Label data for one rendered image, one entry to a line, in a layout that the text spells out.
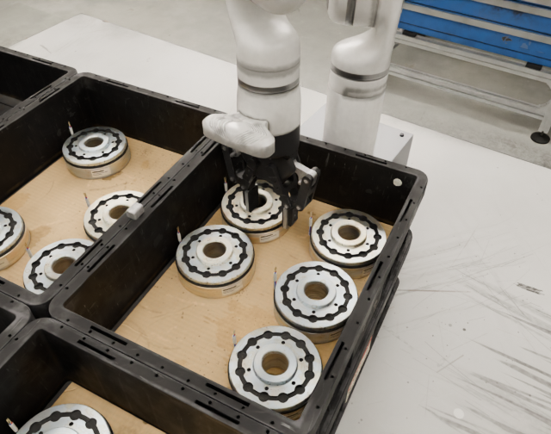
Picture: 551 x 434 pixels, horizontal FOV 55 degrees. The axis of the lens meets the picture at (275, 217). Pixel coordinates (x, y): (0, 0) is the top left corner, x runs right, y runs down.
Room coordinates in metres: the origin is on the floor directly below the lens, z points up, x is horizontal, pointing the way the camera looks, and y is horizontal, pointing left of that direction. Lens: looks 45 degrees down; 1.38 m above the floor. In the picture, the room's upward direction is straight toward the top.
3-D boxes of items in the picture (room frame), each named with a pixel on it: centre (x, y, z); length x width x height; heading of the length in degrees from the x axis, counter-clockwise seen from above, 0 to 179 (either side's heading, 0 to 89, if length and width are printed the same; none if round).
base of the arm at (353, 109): (0.75, -0.13, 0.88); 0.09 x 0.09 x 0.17; 60
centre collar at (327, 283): (0.39, -0.05, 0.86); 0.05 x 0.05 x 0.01
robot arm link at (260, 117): (0.51, 0.02, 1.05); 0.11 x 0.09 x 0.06; 146
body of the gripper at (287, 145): (0.52, 0.01, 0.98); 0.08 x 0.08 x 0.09
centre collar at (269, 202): (0.55, 0.03, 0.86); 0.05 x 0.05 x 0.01
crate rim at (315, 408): (0.43, 0.02, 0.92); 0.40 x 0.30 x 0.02; 153
